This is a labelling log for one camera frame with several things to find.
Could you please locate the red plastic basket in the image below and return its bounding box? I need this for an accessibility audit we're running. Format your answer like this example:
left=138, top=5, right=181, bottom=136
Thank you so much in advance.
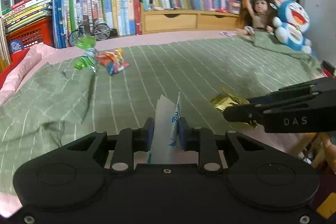
left=6, top=16, right=55, bottom=52

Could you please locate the white blue snack packet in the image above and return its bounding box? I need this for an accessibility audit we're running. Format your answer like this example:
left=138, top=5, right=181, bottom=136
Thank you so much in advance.
left=150, top=92, right=184, bottom=165

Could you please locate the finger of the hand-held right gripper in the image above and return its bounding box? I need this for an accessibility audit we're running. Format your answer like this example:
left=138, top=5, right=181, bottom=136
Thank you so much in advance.
left=223, top=94, right=320, bottom=122
left=248, top=77, right=336, bottom=104

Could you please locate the row of pale thin books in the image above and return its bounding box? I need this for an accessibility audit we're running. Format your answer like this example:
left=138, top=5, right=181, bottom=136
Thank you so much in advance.
left=0, top=18, right=12, bottom=72

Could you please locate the small grey box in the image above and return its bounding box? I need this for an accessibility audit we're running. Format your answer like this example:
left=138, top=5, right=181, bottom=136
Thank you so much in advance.
left=228, top=1, right=241, bottom=14

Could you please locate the green checked cloth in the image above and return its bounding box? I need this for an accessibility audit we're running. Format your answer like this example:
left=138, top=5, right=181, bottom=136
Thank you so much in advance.
left=0, top=36, right=324, bottom=195

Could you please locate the pink crumpled cloth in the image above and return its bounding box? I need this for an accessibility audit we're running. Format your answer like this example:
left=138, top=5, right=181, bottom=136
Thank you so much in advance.
left=0, top=44, right=57, bottom=106

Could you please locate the red box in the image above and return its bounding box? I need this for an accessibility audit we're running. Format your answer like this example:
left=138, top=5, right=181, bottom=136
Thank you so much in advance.
left=0, top=49, right=28, bottom=88

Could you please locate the wooden drawer organizer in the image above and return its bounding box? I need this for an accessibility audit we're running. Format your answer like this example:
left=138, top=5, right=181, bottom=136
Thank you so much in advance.
left=139, top=2, right=242, bottom=35

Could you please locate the red blue snack packet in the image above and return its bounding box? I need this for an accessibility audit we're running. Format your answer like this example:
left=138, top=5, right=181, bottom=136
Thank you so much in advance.
left=96, top=49, right=130, bottom=77

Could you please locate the brown-haired doll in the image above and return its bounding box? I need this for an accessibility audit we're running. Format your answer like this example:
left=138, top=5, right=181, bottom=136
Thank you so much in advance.
left=238, top=0, right=279, bottom=37

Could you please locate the row of books in white case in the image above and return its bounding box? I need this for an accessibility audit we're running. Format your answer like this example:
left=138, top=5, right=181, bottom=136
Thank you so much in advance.
left=85, top=0, right=142, bottom=36

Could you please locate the stack of flat picture books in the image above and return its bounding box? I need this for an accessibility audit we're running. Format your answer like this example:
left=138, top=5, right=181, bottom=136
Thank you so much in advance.
left=1, top=0, right=53, bottom=35

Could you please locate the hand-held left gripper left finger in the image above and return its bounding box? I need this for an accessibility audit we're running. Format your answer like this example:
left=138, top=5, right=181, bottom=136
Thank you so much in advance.
left=67, top=117, right=155, bottom=175

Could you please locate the gold snack wrapper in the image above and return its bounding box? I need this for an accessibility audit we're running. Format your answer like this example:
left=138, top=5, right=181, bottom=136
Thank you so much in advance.
left=211, top=88, right=259, bottom=128

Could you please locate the miniature bicycle model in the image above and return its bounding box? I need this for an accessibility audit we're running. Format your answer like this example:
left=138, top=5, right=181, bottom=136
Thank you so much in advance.
left=68, top=18, right=112, bottom=46

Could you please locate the tan object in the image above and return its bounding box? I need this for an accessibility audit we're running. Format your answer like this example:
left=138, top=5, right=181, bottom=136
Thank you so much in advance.
left=298, top=132, right=336, bottom=169

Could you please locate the row of tall blue books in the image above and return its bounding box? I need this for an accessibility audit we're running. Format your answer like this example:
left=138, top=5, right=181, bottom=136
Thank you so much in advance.
left=52, top=0, right=87, bottom=48

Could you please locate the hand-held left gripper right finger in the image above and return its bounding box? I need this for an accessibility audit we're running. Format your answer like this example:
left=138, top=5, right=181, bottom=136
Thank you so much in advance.
left=177, top=118, right=266, bottom=175

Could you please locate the yellow object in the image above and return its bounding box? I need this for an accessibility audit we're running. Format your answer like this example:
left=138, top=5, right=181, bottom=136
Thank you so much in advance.
left=316, top=192, right=336, bottom=220

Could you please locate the blue white cat plush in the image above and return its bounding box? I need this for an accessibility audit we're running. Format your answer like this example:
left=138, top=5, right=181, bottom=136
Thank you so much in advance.
left=272, top=0, right=313, bottom=54

